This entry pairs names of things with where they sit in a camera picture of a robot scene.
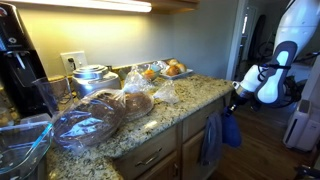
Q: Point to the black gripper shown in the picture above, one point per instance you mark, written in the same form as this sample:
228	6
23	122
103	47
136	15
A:
240	96

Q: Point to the blue cloth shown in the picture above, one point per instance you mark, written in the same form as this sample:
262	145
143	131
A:
231	130

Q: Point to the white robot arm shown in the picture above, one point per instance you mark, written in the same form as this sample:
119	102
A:
300	23

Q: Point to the grey cloth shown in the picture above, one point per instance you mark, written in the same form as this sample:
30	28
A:
211	140

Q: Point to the narrow wooden drawer front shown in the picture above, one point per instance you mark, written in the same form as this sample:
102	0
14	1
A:
200	118

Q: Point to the white fruit tray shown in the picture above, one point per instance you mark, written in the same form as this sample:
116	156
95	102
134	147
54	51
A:
186	74

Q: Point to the wooden cabinet door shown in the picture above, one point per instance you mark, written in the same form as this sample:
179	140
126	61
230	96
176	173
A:
193	156

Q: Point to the yellow round fruit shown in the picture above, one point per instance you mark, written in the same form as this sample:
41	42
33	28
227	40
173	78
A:
182	67

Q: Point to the empty clear plastic bag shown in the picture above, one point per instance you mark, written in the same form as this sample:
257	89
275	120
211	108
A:
166	93

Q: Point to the orange round fruit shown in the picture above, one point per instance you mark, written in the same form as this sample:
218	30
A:
173	70

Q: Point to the bicycle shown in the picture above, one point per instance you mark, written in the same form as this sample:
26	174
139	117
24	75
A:
266	49

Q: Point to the pale round fruit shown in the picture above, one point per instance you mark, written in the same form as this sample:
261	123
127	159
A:
172	62

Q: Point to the white air purifier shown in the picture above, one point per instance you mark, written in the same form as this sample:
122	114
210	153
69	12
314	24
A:
303	126

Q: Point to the white floor mat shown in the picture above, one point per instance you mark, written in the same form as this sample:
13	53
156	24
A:
301	71

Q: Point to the bagged bowl with orange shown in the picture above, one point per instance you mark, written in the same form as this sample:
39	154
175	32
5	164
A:
150	72

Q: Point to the wide wooden drawer front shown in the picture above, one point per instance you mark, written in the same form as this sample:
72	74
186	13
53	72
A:
148	155

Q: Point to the small bagged round bread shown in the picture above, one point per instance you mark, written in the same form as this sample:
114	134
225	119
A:
137	103

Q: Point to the black stand base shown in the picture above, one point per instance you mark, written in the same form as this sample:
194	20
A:
308	171

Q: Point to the silver pot with lid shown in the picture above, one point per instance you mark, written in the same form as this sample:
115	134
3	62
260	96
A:
95	80

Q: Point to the large bagged brown bread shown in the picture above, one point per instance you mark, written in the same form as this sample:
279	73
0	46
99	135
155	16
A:
88	120

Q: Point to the under-cabinet light strip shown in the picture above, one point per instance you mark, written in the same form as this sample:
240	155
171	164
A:
100	4

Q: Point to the clear glass pitcher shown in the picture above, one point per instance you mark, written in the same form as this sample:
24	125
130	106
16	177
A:
55	93

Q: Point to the clear glass bowl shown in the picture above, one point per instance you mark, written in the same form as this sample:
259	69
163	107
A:
20	146

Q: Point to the black soda machine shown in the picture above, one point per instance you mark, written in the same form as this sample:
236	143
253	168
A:
16	66

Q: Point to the wooden wall cabinet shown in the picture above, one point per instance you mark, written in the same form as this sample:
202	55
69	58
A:
173	5

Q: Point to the white wall outlet plate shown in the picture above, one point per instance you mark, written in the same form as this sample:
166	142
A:
78	60

